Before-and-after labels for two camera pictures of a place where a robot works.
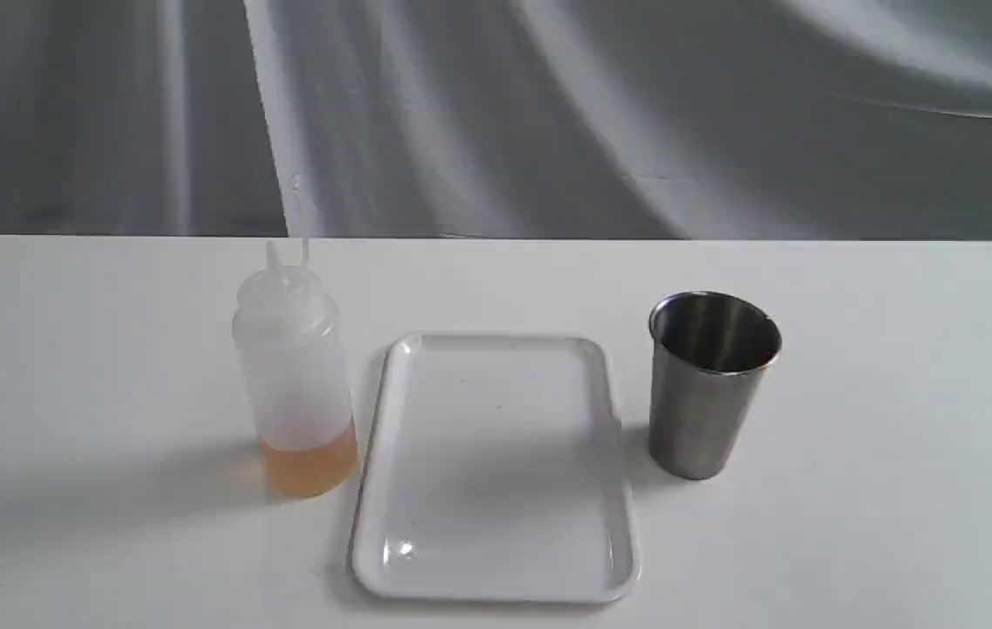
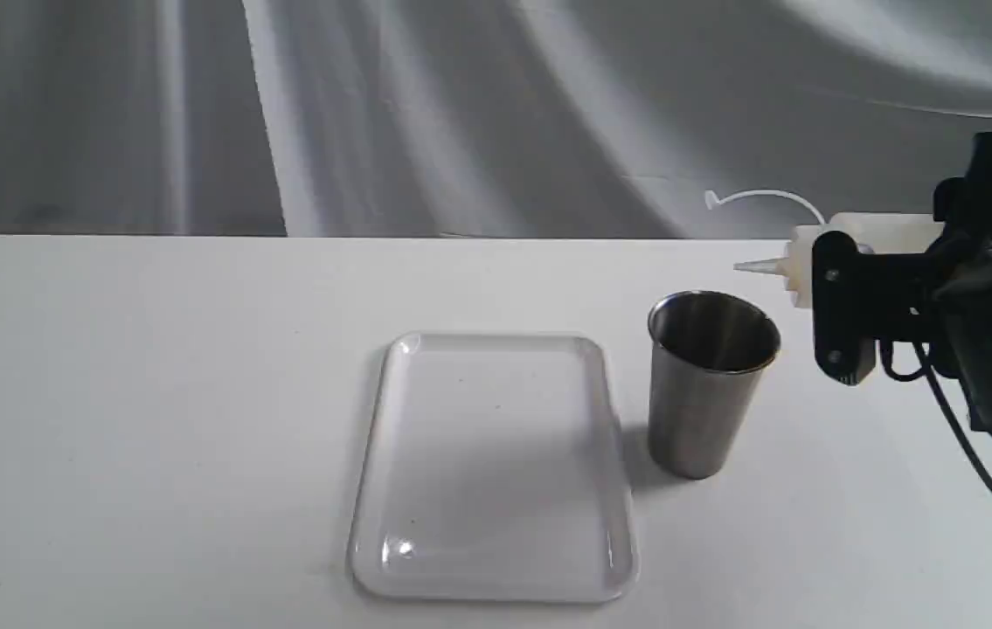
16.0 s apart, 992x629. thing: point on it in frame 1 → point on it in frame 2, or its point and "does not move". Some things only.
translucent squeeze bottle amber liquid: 291,361 → 878,233
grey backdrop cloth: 784,120 does not move
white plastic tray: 493,472 does not move
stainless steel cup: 708,354 does not move
